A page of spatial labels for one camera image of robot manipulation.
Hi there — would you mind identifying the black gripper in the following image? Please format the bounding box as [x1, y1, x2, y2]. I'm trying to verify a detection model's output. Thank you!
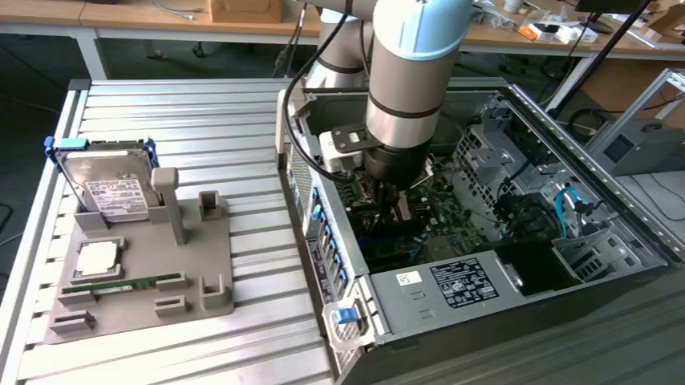
[364, 140, 434, 190]

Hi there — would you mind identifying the graphics card with metal bracket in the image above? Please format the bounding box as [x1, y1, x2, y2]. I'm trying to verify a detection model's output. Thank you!
[374, 186, 424, 238]

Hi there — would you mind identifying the metal socket cover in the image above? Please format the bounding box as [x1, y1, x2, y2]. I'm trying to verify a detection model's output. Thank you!
[410, 160, 438, 189]

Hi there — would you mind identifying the green motherboard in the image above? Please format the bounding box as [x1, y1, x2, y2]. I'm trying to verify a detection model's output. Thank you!
[331, 160, 483, 274]

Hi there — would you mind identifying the perforated metal drive cage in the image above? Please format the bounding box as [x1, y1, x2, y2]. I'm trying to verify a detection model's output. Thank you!
[452, 99, 542, 201]

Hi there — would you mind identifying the silver chipset heatsink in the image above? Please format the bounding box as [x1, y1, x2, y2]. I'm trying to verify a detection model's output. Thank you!
[424, 236, 460, 257]

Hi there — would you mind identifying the open grey PC case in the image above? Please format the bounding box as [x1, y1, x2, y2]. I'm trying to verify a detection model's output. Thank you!
[273, 76, 685, 385]

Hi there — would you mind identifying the grey power supply unit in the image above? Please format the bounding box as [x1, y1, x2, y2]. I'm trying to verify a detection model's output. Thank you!
[368, 250, 523, 336]

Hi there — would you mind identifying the wooden desk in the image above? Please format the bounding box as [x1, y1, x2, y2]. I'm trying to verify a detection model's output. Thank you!
[0, 0, 322, 79]
[454, 0, 685, 81]

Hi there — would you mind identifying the orange and white box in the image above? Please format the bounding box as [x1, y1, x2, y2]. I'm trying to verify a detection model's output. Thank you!
[515, 22, 563, 43]

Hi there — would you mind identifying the metal disk bay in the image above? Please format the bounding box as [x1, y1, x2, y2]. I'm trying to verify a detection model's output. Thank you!
[550, 230, 651, 284]

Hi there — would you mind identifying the grey computer tower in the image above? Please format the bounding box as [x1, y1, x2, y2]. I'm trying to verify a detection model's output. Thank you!
[585, 118, 685, 177]

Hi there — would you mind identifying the black tripod pole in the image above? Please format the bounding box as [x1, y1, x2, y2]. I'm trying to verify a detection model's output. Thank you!
[544, 0, 657, 117]

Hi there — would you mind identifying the cardboard box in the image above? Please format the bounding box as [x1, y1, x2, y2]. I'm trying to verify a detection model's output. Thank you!
[207, 0, 284, 23]
[646, 0, 685, 39]

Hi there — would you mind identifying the grey printed parts rack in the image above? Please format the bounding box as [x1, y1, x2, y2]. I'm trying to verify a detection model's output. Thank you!
[45, 166, 236, 346]

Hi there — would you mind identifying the black monitor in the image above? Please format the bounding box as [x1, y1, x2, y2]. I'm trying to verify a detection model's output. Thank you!
[574, 0, 646, 34]

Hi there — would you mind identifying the green RAM stick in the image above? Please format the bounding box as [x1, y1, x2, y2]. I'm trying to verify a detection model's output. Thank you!
[61, 272, 183, 296]

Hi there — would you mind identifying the silver CPU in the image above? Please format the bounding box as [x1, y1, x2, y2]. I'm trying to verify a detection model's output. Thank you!
[73, 242, 120, 278]

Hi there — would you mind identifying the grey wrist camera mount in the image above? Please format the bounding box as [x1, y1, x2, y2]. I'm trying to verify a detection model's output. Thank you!
[317, 125, 376, 174]

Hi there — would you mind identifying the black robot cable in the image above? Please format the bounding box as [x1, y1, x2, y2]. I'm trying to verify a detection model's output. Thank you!
[272, 0, 375, 180]

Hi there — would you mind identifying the light blue wire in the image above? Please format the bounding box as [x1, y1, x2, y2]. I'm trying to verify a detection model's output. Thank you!
[553, 182, 598, 240]

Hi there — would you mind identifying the hard disk with blue bracket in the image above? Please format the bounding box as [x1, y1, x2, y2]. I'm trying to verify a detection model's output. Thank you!
[42, 136, 161, 224]

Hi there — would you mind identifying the aluminium profile frame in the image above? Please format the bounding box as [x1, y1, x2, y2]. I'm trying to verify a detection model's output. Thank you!
[585, 67, 685, 153]

